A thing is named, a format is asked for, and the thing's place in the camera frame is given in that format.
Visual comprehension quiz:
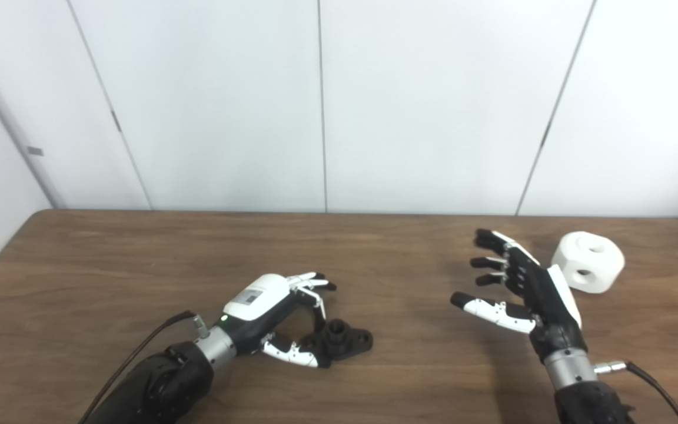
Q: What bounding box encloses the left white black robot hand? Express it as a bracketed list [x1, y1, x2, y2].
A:
[221, 271, 337, 369]

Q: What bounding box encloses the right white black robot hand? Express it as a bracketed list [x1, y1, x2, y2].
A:
[450, 228, 588, 361]

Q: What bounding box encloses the round white plastic piece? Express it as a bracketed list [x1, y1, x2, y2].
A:
[551, 231, 626, 293]

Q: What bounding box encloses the black flanged holder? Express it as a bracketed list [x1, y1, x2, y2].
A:
[299, 320, 374, 369]

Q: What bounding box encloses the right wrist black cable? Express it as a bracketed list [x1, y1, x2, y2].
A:
[593, 360, 678, 424]

